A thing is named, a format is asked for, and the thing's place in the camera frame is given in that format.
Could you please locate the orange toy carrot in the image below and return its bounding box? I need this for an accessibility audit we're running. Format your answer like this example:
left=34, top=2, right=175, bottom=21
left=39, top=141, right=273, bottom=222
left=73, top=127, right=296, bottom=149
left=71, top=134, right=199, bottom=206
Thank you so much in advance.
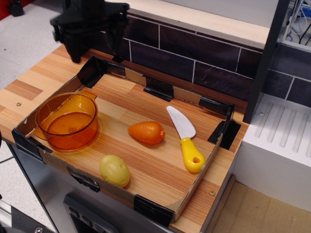
left=128, top=121, right=165, bottom=144

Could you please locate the dark grey shelf post right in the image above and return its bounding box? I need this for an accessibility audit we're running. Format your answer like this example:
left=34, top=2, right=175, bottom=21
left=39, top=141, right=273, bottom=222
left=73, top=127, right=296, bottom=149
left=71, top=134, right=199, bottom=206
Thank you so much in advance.
left=243, top=0, right=290, bottom=124

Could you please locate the white toy sink drainboard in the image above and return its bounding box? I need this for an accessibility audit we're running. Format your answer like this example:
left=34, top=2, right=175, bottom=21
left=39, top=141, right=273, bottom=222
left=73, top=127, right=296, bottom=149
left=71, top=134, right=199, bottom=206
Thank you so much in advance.
left=233, top=95, right=311, bottom=212

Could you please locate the grey toy oven front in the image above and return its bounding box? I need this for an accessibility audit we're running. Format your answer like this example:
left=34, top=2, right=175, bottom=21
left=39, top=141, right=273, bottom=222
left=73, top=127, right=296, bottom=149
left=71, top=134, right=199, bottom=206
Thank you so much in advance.
left=63, top=194, right=120, bottom=233

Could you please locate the orange transparent plastic pot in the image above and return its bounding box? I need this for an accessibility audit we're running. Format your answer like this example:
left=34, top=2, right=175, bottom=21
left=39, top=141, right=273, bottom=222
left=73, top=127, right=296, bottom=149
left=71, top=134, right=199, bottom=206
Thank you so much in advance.
left=34, top=89, right=99, bottom=151

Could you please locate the light wooden shelf board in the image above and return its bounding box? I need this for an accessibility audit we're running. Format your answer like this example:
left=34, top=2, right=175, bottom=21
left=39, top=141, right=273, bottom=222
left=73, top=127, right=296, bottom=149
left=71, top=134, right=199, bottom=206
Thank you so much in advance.
left=127, top=0, right=270, bottom=49

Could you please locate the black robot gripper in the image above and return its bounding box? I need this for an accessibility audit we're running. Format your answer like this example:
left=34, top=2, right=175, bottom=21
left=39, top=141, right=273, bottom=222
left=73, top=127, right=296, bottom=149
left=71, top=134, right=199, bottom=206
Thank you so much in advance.
left=50, top=0, right=129, bottom=63

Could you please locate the toy knife yellow handle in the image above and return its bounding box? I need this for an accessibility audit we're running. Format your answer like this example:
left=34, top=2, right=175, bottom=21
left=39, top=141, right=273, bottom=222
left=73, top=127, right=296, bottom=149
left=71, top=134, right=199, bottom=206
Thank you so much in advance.
left=166, top=106, right=205, bottom=173

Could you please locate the yellow toy potato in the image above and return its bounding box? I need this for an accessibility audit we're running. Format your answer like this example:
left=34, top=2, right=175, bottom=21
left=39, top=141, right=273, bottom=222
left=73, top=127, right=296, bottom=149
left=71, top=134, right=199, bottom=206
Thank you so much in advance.
left=100, top=155, right=130, bottom=188

